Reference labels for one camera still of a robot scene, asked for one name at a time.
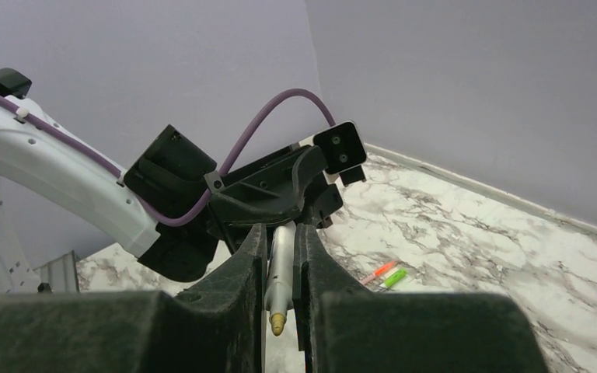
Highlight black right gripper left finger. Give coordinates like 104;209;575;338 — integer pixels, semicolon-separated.
0;225;267;372

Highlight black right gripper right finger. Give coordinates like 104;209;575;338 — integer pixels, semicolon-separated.
294;224;548;372

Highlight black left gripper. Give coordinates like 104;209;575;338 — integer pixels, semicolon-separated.
208;145;344;240

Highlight white green marker pen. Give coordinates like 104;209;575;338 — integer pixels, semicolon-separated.
264;221;296;336

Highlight green pen cap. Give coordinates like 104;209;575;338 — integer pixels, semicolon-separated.
379;268;407;291

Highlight orange translucent pen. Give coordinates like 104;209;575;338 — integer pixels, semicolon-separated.
360;260;397;285

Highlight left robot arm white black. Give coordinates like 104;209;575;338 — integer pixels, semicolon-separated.
0;68;335;282

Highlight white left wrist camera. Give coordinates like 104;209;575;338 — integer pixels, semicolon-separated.
298;120;368;187

